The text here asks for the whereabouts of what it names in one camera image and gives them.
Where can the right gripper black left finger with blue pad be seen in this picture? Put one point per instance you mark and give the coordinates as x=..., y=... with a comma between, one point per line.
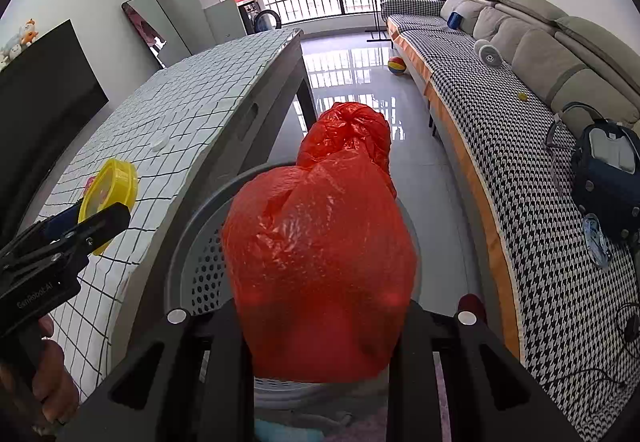
x=188, y=379

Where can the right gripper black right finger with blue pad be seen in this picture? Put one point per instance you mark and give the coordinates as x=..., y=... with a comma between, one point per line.
x=490, y=396

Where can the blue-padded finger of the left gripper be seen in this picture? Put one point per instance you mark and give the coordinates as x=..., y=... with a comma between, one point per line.
x=62, y=222

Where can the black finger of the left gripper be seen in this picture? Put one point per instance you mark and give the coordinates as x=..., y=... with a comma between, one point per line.
x=95, y=231

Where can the red plastic bag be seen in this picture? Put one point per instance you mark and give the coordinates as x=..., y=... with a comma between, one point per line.
x=320, y=260

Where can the person's left hand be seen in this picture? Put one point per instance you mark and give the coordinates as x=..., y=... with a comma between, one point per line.
x=38, y=395

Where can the grey perforated laundry basket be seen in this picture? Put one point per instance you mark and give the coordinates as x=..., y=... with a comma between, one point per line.
x=198, y=283

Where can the white round cap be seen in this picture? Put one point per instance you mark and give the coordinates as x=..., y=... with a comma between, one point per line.
x=159, y=143

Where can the black flat television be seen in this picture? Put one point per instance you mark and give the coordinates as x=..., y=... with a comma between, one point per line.
x=49, y=93

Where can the white black-grid tablecloth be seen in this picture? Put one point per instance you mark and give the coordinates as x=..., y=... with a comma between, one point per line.
x=195, y=103

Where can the white grey plush toy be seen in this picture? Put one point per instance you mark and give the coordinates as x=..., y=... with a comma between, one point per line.
x=10, y=51

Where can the orange white fox plush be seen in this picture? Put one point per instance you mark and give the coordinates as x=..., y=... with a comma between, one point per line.
x=28, y=33

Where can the grey low cabinet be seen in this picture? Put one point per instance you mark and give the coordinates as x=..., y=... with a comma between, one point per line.
x=225, y=21

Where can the dark blue backpack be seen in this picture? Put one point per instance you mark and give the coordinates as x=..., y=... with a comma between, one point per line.
x=605, y=168

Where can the black hoop by cabinet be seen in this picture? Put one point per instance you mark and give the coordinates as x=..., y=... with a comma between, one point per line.
x=266, y=20

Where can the houndstooth covered grey sofa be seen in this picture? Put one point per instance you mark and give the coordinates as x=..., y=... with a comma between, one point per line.
x=560, y=294

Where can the colourful toy ball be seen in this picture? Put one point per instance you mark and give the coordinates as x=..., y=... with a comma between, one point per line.
x=397, y=66

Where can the small white fan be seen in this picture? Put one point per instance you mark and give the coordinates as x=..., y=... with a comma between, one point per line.
x=488, y=54

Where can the blue cylinder on sofa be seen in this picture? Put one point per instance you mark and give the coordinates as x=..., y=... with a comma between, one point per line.
x=455, y=20

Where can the leaning mirror with dark frame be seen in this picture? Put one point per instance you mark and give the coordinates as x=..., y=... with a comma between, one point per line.
x=157, y=31

